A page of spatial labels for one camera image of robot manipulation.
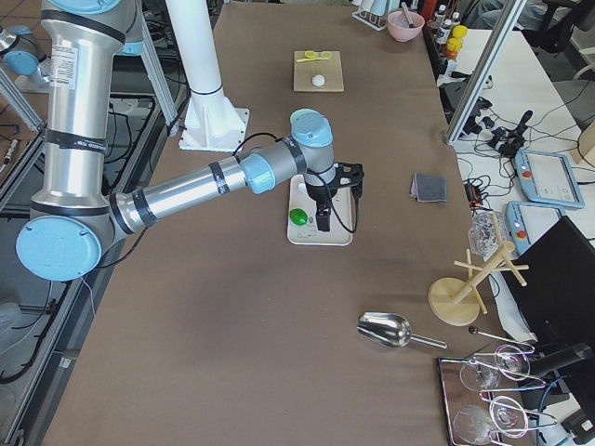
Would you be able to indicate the far teach pendant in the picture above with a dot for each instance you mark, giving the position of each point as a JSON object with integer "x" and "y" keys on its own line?
{"x": 548, "y": 178}

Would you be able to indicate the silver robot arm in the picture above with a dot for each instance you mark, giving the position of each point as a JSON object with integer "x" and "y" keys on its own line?
{"x": 91, "y": 197}
{"x": 24, "y": 56}

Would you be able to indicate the bamboo cutting board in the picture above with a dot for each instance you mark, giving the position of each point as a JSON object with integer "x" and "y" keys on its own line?
{"x": 330, "y": 69}

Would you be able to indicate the metal scoop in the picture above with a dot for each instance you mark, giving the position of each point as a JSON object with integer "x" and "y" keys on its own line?
{"x": 392, "y": 330}

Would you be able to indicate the pink bowl with ice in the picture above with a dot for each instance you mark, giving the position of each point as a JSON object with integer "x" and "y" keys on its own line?
{"x": 398, "y": 27}

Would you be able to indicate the wine glass rack tray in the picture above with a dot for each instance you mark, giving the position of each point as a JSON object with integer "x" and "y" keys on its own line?
{"x": 482, "y": 397}

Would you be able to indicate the cream rabbit tray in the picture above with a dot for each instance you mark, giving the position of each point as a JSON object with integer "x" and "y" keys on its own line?
{"x": 309, "y": 234}

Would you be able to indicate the near teach pendant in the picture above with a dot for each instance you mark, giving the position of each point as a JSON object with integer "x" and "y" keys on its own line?
{"x": 528, "y": 221}

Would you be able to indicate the green lime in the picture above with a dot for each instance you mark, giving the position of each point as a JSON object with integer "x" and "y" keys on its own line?
{"x": 298, "y": 217}

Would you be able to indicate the teach pendant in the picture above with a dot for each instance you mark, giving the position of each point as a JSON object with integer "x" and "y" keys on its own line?
{"x": 548, "y": 178}
{"x": 528, "y": 221}

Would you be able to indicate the black monitor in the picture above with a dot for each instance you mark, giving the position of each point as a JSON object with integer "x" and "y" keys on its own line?
{"x": 558, "y": 300}

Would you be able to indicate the aluminium frame post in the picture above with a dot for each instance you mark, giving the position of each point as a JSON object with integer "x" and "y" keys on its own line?
{"x": 493, "y": 47}

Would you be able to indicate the wooden mug tree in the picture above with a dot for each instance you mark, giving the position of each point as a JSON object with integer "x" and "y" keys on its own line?
{"x": 459, "y": 303}

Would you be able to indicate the grey folded cloth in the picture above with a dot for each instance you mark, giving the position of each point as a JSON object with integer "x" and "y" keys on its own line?
{"x": 428, "y": 189}

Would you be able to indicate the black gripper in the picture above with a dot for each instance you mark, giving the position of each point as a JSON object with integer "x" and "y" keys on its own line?
{"x": 318, "y": 193}

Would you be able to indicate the yellow plastic knife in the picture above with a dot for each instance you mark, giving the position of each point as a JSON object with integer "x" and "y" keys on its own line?
{"x": 315, "y": 58}

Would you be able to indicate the metal muddler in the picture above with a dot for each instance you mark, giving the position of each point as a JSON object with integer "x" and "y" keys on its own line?
{"x": 408, "y": 15}

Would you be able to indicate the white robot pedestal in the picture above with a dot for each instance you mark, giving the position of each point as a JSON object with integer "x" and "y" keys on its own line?
{"x": 211, "y": 122}

